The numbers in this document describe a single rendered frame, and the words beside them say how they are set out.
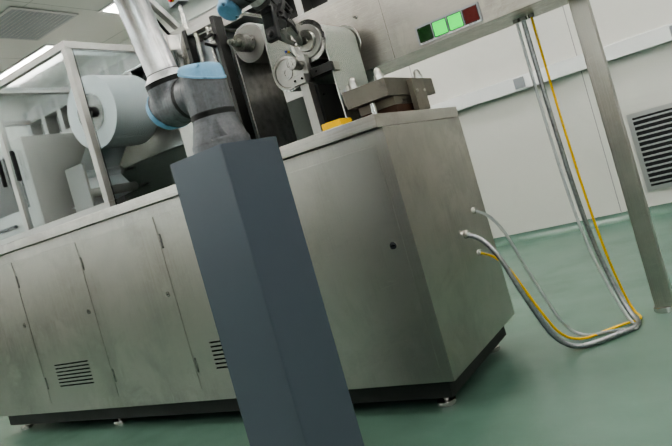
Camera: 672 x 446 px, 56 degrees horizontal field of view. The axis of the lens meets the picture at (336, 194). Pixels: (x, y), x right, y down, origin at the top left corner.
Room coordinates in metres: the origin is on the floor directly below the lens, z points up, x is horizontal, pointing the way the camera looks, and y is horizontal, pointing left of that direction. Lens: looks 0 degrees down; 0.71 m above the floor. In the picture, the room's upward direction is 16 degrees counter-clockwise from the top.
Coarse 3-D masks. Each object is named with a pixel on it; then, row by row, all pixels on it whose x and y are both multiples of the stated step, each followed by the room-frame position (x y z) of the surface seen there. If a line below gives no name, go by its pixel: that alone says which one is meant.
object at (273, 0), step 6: (270, 0) 2.03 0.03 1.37; (276, 0) 2.09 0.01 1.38; (282, 0) 2.10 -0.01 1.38; (264, 6) 2.03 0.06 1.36; (276, 6) 2.09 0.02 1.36; (282, 6) 2.08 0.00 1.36; (276, 12) 2.08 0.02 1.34; (282, 12) 2.08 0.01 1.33; (288, 12) 2.12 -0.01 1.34; (282, 18) 2.07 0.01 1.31; (282, 24) 2.09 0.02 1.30
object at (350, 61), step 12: (336, 48) 2.22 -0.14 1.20; (336, 60) 2.20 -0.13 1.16; (348, 60) 2.27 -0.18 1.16; (360, 60) 2.35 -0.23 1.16; (336, 72) 2.18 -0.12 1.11; (348, 72) 2.25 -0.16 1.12; (360, 72) 2.33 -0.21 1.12; (336, 84) 2.16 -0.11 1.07; (348, 84) 2.23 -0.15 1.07; (360, 84) 2.31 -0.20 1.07
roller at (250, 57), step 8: (248, 24) 2.32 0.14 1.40; (240, 32) 2.35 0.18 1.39; (248, 32) 2.33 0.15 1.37; (256, 32) 2.31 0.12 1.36; (256, 40) 2.31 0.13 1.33; (256, 48) 2.32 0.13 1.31; (264, 48) 2.31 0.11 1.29; (240, 56) 2.36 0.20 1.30; (248, 56) 2.34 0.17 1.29; (256, 56) 2.33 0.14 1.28; (264, 56) 2.34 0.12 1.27
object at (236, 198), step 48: (240, 144) 1.53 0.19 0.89; (192, 192) 1.57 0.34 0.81; (240, 192) 1.50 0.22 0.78; (288, 192) 1.63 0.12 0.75; (192, 240) 1.60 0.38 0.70; (240, 240) 1.50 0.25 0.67; (288, 240) 1.59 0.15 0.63; (240, 288) 1.52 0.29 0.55; (288, 288) 1.55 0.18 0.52; (240, 336) 1.55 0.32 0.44; (288, 336) 1.51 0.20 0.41; (240, 384) 1.58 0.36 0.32; (288, 384) 1.48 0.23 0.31; (336, 384) 1.61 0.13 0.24; (288, 432) 1.51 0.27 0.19; (336, 432) 1.57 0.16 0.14
